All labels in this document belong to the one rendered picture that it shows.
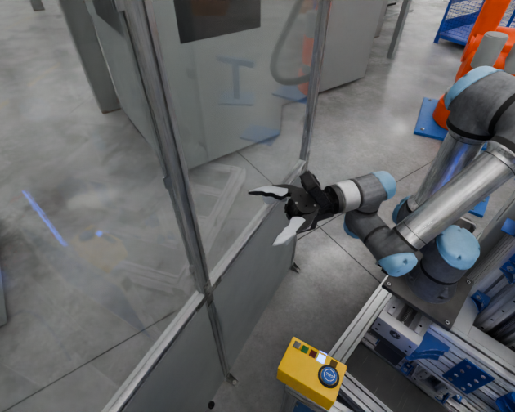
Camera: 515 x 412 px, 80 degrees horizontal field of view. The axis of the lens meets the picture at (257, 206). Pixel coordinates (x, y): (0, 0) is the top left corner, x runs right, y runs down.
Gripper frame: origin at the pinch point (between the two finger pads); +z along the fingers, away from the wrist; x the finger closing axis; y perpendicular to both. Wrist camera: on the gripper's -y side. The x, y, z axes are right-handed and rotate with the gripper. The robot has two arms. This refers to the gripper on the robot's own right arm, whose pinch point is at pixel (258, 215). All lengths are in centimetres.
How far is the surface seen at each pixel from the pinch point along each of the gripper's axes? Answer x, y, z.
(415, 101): 221, 178, -318
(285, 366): -25.6, 35.3, 0.2
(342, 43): 295, 126, -232
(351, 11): 301, 91, -237
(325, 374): -31.1, 33.5, -8.5
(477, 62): 160, 89, -294
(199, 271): 7.2, 32.6, 15.1
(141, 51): 16.2, -30.4, 15.5
